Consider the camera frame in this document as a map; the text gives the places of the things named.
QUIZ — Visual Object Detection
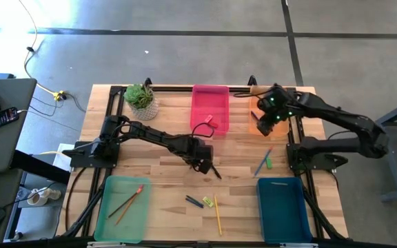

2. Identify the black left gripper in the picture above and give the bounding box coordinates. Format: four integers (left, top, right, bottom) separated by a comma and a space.
179, 136, 216, 175

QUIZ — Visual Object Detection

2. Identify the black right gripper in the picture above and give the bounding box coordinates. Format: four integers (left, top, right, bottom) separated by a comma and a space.
256, 83, 291, 138

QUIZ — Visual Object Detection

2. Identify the blue pencil with red eraser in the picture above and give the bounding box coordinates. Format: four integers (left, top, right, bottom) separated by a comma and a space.
253, 146, 274, 178

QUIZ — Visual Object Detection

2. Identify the orange pencil with pink eraser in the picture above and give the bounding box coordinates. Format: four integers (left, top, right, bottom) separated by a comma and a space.
114, 185, 145, 227

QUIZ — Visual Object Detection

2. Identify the orange translucent plastic bin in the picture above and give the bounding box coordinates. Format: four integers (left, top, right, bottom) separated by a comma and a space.
248, 85, 289, 136

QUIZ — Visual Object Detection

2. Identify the pink translucent plastic bin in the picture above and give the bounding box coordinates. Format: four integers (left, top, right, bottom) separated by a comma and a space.
189, 84, 230, 136

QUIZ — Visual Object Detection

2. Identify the yellow pencil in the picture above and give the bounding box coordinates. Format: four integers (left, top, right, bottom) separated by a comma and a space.
214, 194, 223, 236

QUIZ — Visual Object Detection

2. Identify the succulent in white geometric pot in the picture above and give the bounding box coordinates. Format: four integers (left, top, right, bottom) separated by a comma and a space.
123, 83, 159, 121

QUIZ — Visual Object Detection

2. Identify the blue translucent plastic bin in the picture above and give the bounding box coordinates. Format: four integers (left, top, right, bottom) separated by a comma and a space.
256, 176, 313, 245

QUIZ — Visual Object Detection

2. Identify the green translucent plastic bin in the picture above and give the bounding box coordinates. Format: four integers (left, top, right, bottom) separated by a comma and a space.
93, 175, 152, 244

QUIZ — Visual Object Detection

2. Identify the white paper sheet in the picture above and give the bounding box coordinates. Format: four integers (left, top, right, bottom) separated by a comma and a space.
52, 143, 74, 172

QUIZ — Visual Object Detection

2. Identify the black shelf board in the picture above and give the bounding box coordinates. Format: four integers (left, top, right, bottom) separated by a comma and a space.
10, 149, 72, 185

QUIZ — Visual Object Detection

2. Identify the grey side desk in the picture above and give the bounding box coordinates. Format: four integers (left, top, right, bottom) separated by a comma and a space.
0, 78, 38, 174

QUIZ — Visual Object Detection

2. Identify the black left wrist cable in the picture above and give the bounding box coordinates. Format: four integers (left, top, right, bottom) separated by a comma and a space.
190, 121, 216, 138

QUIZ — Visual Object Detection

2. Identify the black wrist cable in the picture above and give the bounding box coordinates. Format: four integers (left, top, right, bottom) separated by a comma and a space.
232, 87, 272, 99
190, 121, 216, 138

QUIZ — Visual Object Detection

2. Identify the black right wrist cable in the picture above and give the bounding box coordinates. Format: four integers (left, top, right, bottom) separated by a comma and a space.
232, 87, 272, 99

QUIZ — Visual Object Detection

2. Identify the cable with yellow plug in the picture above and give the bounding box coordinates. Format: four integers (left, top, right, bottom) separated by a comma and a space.
18, 0, 67, 101

